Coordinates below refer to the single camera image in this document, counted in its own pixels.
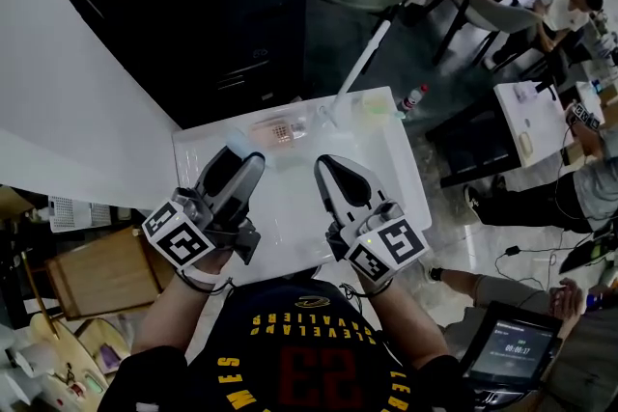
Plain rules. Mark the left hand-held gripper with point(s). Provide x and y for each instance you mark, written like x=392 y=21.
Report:
x=183 y=241

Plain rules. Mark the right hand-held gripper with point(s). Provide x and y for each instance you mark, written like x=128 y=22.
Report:
x=386 y=246

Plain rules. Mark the blue soap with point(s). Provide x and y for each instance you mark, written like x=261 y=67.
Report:
x=237 y=141

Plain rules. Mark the pink soap dish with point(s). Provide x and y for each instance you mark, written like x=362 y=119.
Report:
x=270 y=132

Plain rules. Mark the person's left forearm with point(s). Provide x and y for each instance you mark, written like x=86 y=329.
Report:
x=169 y=318

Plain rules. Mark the person's right forearm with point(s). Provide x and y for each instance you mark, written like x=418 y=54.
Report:
x=410 y=328

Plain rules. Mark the white sink basin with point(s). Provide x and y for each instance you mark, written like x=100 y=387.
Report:
x=289 y=212

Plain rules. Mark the cream cup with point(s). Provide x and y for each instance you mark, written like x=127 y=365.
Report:
x=373 y=107

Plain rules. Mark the pale green toothbrush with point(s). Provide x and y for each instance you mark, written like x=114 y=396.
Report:
x=397 y=114

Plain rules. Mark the red cap plastic bottle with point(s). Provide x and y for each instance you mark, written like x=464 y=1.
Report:
x=412 y=99

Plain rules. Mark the white faucet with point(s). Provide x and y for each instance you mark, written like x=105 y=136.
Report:
x=362 y=63

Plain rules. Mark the wooden cabinet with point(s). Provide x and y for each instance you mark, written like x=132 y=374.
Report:
x=106 y=275

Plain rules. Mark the white perforated basket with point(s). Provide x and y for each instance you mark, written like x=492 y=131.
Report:
x=77 y=213

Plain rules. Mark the large black machine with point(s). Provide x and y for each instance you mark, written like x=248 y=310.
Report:
x=193 y=24

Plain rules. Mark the person's black shirt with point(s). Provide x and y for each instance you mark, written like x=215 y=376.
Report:
x=299 y=352

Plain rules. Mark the white top table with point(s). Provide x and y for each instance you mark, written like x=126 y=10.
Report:
x=541 y=125

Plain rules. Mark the wooden pole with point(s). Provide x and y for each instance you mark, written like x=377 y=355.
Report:
x=41 y=299

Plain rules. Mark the black tablet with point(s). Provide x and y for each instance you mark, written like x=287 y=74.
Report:
x=512 y=349

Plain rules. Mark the round wooden table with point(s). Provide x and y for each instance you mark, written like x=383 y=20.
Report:
x=67 y=354

